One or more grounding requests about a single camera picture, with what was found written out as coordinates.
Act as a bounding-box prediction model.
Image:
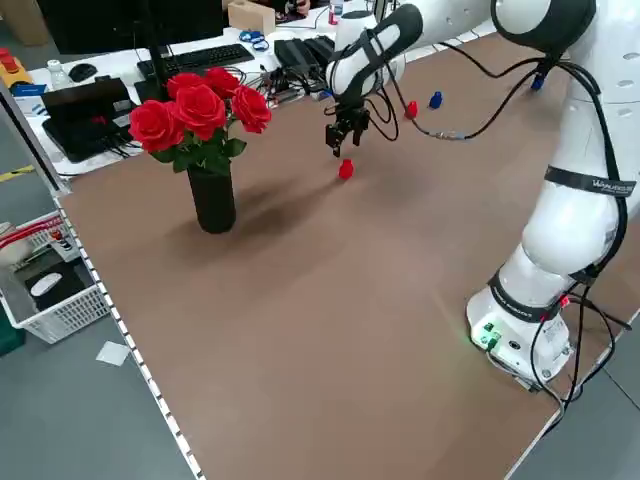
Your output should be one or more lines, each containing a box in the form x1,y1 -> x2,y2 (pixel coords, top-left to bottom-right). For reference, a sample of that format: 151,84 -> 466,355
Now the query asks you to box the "white paper sheet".
95,340 -> 131,368

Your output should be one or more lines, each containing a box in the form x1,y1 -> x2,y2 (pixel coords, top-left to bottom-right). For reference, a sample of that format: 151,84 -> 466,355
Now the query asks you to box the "black laptop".
40,77 -> 144,164

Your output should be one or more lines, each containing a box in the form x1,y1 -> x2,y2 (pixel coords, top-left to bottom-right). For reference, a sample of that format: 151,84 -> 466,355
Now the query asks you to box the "white plastic basket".
0,209 -> 112,345

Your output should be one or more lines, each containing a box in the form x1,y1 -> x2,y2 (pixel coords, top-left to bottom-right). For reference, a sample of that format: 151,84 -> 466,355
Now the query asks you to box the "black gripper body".
332,98 -> 372,129

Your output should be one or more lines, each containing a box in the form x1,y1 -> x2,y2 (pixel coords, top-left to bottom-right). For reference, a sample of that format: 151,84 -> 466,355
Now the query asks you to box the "aluminium frame post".
364,0 -> 401,21

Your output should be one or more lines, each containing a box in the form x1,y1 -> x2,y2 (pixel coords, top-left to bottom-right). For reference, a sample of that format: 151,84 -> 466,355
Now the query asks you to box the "black cable with silver connector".
359,29 -> 556,144

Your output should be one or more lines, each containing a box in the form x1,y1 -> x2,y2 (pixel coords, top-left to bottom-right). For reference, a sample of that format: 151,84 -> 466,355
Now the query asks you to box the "black keyboard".
136,43 -> 256,77

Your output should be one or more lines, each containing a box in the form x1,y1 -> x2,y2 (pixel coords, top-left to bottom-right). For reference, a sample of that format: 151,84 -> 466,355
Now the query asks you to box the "black base cable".
519,269 -> 632,409

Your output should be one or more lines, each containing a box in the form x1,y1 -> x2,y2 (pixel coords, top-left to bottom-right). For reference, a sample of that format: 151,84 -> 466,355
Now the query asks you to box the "yellow emergency stop box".
0,47 -> 32,90

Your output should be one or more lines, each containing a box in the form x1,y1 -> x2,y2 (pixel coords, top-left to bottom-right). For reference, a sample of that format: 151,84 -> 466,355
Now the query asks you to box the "clear water bottle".
47,58 -> 72,92

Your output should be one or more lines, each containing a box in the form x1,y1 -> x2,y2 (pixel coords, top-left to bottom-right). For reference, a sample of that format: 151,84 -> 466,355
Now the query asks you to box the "black cylindrical vase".
187,167 -> 237,235

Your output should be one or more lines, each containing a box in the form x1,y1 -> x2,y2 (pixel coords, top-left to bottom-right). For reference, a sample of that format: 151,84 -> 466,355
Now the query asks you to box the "tan cardboard box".
227,0 -> 277,35

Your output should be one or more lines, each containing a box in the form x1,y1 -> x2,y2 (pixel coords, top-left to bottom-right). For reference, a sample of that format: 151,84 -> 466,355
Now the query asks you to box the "black computer monitor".
37,0 -> 225,56

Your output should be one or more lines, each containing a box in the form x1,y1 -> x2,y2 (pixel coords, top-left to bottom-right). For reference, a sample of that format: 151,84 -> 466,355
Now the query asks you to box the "red rose bouquet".
128,67 -> 274,174

